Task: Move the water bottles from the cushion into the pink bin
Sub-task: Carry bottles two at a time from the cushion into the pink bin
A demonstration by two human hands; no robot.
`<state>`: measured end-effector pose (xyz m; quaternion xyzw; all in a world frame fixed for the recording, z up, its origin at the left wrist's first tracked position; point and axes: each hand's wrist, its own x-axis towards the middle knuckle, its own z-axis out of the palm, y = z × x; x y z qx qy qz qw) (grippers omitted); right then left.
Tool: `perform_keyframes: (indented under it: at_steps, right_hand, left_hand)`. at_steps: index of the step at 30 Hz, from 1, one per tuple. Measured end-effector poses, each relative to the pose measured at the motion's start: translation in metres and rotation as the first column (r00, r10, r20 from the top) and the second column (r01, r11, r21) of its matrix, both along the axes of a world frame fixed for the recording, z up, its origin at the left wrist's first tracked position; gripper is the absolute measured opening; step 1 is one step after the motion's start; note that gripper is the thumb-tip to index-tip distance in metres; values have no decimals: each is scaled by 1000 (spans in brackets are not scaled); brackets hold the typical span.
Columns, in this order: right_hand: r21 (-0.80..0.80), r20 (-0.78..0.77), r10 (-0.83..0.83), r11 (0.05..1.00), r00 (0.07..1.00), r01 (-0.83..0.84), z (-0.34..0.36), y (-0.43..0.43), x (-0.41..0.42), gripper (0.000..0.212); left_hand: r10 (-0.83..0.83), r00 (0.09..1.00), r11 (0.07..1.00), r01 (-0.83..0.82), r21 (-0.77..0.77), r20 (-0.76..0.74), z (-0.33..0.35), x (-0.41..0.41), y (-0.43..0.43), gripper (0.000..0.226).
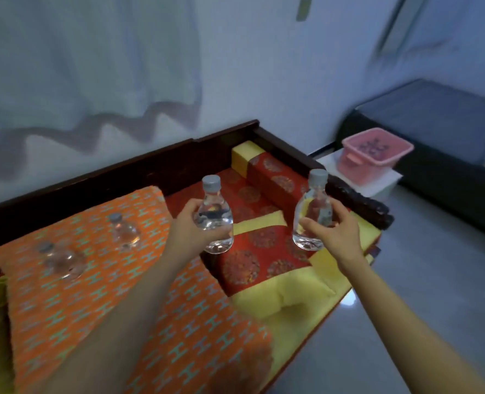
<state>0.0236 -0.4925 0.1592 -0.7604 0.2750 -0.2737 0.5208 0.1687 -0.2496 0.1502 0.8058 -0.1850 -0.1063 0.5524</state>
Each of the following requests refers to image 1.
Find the grey striped mattress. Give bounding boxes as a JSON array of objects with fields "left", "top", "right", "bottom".
[{"left": 355, "top": 79, "right": 485, "bottom": 165}]

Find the person's right hand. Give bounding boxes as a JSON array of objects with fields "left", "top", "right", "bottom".
[{"left": 299, "top": 196, "right": 366, "bottom": 277}]

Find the dark wooden sofa bench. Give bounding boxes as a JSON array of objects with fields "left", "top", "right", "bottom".
[{"left": 0, "top": 119, "right": 395, "bottom": 394}]

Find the person's left hand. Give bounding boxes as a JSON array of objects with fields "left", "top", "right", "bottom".
[{"left": 162, "top": 199, "right": 233, "bottom": 271}]

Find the person's right forearm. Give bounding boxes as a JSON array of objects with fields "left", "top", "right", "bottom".
[{"left": 343, "top": 258, "right": 485, "bottom": 394}]

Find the dark grey bed frame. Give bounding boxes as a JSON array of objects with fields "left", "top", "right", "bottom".
[{"left": 334, "top": 77, "right": 485, "bottom": 242}]

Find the orange patterned cloth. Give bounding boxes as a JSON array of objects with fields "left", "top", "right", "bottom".
[{"left": 0, "top": 185, "right": 274, "bottom": 394}]

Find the white pleated curtain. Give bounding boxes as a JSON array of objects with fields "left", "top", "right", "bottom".
[{"left": 0, "top": 0, "right": 204, "bottom": 136}]

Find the white square stool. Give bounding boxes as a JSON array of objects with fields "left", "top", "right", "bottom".
[{"left": 316, "top": 149, "right": 403, "bottom": 204}]

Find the pink plastic basin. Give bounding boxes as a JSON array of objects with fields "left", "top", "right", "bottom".
[{"left": 336, "top": 126, "right": 415, "bottom": 186}]

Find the red yellow rectangular bolster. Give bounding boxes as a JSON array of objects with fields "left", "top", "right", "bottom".
[{"left": 230, "top": 140, "right": 381, "bottom": 256}]

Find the person's left forearm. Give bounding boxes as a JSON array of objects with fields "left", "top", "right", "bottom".
[{"left": 41, "top": 252, "right": 186, "bottom": 394}]

